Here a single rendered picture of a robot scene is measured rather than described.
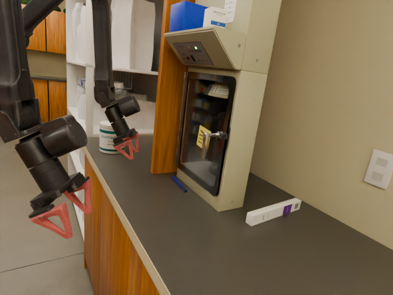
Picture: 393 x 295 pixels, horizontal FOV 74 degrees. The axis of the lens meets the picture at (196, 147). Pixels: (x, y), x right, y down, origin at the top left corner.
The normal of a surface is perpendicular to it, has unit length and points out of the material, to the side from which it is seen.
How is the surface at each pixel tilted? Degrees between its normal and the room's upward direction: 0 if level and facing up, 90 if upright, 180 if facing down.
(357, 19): 90
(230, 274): 0
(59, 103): 90
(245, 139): 90
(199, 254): 0
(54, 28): 90
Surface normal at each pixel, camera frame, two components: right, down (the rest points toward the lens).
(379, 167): -0.85, 0.04
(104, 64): 0.04, 0.27
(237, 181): 0.51, 0.29
